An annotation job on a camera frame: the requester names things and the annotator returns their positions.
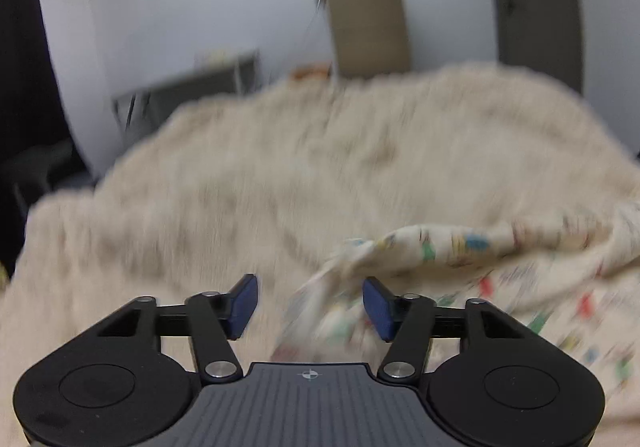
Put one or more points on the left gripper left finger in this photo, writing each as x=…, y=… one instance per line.
x=214, y=320

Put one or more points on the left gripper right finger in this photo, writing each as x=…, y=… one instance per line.
x=405, y=323

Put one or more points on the cartoon print cream garment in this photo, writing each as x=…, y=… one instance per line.
x=572, y=277

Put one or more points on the grey folding table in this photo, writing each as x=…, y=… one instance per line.
x=235, y=74

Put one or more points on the cream fluffy blanket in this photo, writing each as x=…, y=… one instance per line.
x=277, y=183

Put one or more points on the black plastic chair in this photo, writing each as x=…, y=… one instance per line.
x=33, y=167

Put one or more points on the black curtain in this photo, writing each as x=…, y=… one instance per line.
x=32, y=115

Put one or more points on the beige two-door refrigerator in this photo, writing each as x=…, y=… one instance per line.
x=370, y=37

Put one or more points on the dark grey door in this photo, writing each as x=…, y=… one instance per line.
x=542, y=35

